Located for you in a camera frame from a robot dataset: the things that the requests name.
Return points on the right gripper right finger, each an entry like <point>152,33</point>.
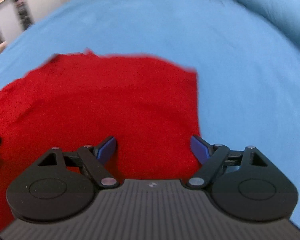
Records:
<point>244,184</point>

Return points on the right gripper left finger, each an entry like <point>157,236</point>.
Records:
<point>60,185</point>

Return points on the red cloth garment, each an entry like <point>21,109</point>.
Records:
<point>148,104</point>

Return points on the blue bed sheet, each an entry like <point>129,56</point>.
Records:
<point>249,72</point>

